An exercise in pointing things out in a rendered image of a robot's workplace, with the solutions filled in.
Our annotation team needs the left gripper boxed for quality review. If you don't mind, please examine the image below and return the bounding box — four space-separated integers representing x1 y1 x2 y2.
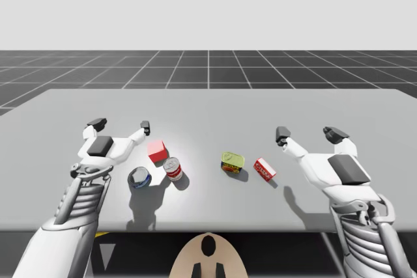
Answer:
77 117 152 167

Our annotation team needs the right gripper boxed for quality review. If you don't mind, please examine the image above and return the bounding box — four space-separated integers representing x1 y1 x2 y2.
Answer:
275 126 381 195

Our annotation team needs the pink cube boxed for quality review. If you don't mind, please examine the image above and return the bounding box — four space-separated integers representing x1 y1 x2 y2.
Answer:
147 139 169 164

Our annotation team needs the blue flat can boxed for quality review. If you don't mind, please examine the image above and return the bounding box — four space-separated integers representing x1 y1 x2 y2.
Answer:
127 166 152 189

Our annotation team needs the red and white carton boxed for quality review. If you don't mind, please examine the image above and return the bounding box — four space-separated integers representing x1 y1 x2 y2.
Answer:
253 157 277 183

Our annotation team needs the red and white can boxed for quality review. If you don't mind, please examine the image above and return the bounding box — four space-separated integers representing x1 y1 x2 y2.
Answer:
162 156 183 182

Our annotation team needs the green and blue rectangular can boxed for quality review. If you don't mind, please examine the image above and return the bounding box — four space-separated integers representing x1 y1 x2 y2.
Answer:
220 151 246 174

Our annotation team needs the tan robot part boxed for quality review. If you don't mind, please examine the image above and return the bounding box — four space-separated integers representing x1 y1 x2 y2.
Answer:
168 231 249 278

